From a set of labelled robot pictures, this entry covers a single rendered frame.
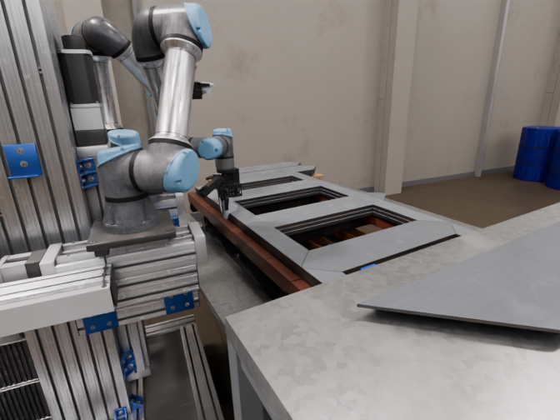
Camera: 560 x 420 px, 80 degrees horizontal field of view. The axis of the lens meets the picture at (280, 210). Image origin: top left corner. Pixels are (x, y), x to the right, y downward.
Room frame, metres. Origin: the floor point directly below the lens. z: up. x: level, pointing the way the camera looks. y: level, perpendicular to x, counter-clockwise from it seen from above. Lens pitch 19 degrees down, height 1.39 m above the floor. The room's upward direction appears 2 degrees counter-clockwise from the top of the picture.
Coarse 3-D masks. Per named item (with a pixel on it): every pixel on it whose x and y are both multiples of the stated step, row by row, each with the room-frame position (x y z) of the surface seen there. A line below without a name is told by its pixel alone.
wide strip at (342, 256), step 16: (416, 224) 1.30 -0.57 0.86; (432, 224) 1.30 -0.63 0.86; (448, 224) 1.29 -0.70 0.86; (352, 240) 1.16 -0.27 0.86; (368, 240) 1.16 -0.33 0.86; (384, 240) 1.15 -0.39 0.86; (400, 240) 1.15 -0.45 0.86; (416, 240) 1.14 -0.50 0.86; (432, 240) 1.14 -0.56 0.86; (320, 256) 1.04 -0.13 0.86; (336, 256) 1.03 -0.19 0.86; (352, 256) 1.03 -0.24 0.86; (368, 256) 1.03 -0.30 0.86; (384, 256) 1.02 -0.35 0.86
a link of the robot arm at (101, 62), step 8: (80, 24) 1.41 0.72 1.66; (72, 32) 1.45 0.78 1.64; (80, 32) 1.40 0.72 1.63; (88, 48) 1.42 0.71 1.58; (96, 56) 1.43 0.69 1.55; (104, 56) 1.45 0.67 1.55; (96, 64) 1.44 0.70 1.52; (104, 64) 1.46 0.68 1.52; (96, 72) 1.44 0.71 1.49; (104, 72) 1.46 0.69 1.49; (104, 80) 1.45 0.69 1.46; (104, 88) 1.45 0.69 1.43; (104, 96) 1.45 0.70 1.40; (112, 96) 1.48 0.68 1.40; (104, 104) 1.44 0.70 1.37; (112, 104) 1.47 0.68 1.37; (104, 112) 1.44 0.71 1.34; (112, 112) 1.46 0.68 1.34; (104, 120) 1.44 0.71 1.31; (112, 120) 1.46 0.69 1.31; (112, 128) 1.44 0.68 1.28; (120, 128) 1.47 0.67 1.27
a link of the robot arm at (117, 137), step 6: (108, 132) 1.36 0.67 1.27; (114, 132) 1.36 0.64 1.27; (120, 132) 1.36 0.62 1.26; (126, 132) 1.37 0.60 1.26; (132, 132) 1.38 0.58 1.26; (108, 138) 1.35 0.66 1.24; (114, 138) 1.33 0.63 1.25; (120, 138) 1.33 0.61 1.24; (126, 138) 1.34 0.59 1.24; (132, 138) 1.36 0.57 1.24; (138, 138) 1.39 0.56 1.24; (114, 144) 1.33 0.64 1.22; (120, 144) 1.33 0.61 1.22; (126, 144) 1.34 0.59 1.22
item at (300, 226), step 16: (288, 192) 1.87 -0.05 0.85; (304, 192) 1.91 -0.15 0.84; (320, 192) 1.95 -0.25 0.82; (336, 192) 1.84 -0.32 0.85; (368, 208) 1.57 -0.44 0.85; (384, 208) 1.52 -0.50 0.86; (240, 224) 1.41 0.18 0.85; (288, 224) 1.35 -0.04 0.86; (304, 224) 1.38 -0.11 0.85; (320, 224) 1.42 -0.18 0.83; (400, 224) 1.41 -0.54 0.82; (256, 240) 1.26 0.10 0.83; (400, 256) 1.05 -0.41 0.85; (304, 272) 0.95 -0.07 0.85; (352, 272) 0.95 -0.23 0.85
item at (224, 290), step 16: (208, 240) 1.62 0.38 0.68; (208, 256) 1.43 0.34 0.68; (224, 256) 1.43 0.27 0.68; (208, 272) 1.27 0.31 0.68; (224, 272) 1.27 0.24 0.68; (240, 272) 1.27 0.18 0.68; (208, 288) 1.15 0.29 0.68; (224, 288) 1.15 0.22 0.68; (240, 288) 1.14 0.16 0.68; (256, 288) 1.14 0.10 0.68; (208, 304) 1.07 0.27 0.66; (224, 304) 1.04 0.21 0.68; (240, 304) 1.04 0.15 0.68; (256, 304) 1.03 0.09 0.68; (224, 320) 0.95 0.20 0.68
